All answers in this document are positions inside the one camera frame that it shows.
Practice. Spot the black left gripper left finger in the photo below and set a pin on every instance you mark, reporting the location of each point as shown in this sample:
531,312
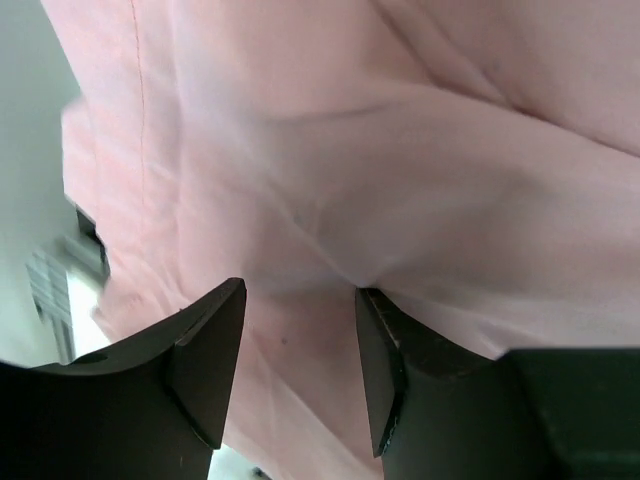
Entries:
151,406

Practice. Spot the aluminium table frame rail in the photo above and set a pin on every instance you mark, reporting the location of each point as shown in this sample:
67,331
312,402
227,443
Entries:
66,275

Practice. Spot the pink trousers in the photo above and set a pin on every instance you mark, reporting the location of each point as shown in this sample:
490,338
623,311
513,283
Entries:
477,161

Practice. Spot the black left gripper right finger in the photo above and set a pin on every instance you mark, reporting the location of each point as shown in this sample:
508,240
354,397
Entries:
438,411

